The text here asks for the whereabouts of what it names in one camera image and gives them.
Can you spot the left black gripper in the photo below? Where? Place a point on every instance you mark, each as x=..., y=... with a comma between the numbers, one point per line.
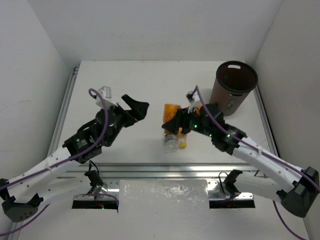
x=126, y=114

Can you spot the clear bottle black cap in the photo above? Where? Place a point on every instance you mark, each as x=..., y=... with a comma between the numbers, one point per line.
x=171, y=143

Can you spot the clear bottle orange label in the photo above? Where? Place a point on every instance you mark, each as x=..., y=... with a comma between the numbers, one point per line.
x=182, y=140

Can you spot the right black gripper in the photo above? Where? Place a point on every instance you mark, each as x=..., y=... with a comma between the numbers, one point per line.
x=181, y=118

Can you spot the aluminium right rail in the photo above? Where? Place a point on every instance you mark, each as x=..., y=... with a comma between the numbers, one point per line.
x=266, y=123

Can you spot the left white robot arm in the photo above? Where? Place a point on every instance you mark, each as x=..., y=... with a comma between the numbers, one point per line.
x=23, y=195

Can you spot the orange bottle yellow cap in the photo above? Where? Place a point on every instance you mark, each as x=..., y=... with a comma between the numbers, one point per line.
x=169, y=112

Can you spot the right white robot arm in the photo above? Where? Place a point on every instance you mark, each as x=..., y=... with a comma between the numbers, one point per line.
x=293, y=187

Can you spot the brown plastic waste bin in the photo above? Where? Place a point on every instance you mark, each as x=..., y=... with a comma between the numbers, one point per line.
x=234, y=80

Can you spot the aluminium rail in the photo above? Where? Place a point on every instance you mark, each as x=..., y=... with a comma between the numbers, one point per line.
x=63, y=111
x=266, y=123
x=169, y=171

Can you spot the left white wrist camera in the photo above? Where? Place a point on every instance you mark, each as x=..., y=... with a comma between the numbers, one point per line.
x=106, y=97

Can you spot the aluminium front rail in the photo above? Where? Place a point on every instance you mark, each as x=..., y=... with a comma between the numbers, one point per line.
x=169, y=171

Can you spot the aluminium left rail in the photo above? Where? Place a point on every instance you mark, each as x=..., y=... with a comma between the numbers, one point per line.
x=63, y=111

